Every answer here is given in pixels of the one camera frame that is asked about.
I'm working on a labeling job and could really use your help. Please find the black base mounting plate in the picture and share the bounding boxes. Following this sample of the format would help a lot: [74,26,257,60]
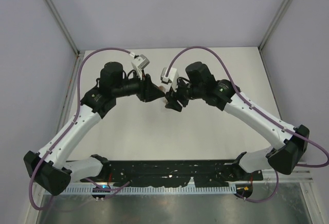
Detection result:
[89,160,263,188]

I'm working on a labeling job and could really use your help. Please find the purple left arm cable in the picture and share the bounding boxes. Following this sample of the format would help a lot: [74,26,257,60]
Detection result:
[28,47,136,211]

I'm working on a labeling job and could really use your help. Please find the translucent weekly pill organizer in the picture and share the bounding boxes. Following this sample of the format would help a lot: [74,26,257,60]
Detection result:
[162,98,168,105]

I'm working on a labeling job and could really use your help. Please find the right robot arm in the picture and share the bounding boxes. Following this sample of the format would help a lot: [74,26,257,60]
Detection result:
[160,62,309,180]

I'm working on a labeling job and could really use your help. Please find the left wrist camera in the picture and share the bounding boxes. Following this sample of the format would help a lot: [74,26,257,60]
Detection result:
[129,52,150,80]

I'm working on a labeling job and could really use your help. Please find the clear pill bottle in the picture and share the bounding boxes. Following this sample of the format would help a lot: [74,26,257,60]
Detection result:
[158,86,166,93]

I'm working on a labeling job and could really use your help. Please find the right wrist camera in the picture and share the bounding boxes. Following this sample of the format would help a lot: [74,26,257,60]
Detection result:
[160,67,179,92]

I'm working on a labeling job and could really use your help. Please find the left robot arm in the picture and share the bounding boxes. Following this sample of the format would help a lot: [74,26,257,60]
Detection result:
[24,57,165,196]

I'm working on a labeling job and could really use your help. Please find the left aluminium frame post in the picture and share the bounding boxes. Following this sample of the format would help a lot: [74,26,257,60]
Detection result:
[43,0,80,56]

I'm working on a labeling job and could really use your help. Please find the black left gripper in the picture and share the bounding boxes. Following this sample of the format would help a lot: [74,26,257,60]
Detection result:
[113,68,164,102]

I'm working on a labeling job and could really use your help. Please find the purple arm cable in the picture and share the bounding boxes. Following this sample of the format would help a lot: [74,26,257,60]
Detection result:
[28,47,136,211]
[167,46,329,203]

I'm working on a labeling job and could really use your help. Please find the white slotted cable duct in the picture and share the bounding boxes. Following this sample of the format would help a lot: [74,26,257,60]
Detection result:
[61,183,236,195]

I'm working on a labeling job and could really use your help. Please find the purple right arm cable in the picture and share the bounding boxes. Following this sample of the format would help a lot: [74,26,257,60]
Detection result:
[167,46,329,203]

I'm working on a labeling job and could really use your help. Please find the aluminium frame corner post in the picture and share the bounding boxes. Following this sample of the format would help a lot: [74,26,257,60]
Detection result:
[258,0,293,52]

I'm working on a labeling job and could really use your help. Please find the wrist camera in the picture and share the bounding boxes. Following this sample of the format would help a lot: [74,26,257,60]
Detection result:
[160,67,179,92]
[129,52,150,80]

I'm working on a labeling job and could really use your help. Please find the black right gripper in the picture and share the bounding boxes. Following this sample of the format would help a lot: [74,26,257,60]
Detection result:
[166,76,205,111]

